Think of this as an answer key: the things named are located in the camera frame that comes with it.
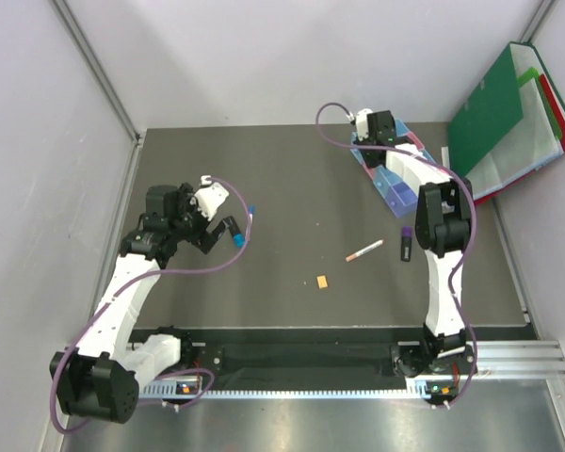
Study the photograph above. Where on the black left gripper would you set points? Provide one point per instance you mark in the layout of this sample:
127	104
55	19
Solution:
185	194

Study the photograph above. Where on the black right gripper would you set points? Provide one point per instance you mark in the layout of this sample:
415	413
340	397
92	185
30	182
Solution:
366	162

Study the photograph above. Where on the black highlighter blue cap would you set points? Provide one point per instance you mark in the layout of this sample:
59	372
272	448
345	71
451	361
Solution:
233	228

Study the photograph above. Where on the pink plastic drawer bin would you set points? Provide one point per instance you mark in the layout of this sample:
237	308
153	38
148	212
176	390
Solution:
416	141

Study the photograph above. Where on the light blue drawer bin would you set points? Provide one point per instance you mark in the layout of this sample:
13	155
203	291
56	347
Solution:
385	180

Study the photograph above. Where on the purple plastic drawer bin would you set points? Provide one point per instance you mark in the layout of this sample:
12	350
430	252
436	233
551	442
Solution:
400	198

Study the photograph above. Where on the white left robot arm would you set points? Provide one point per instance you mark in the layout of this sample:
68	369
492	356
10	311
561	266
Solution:
97	376

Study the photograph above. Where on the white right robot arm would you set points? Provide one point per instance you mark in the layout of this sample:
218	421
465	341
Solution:
443	228

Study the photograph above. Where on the black highlighter purple cap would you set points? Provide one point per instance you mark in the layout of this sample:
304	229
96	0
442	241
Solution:
406	244

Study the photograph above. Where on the green binder folder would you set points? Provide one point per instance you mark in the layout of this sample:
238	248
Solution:
479	123

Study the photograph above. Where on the orange eraser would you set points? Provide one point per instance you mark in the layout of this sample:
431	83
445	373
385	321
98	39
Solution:
322	282

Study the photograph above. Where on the white marker pink cap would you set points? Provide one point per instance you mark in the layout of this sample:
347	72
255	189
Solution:
365	250

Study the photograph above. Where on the translucent light blue folder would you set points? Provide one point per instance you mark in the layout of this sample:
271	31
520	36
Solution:
521	58

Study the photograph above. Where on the red folder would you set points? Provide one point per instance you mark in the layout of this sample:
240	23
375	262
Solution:
536	141

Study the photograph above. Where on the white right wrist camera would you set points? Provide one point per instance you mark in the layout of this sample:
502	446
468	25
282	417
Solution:
360	121

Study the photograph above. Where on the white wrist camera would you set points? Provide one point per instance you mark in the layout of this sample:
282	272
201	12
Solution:
360	121
210	196

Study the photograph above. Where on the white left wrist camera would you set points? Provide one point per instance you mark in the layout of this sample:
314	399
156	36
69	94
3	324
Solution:
210	196

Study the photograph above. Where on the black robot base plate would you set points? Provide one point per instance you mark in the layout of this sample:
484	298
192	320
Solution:
381	348

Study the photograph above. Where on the aluminium cable duct rail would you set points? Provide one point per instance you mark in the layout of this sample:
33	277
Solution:
205	377

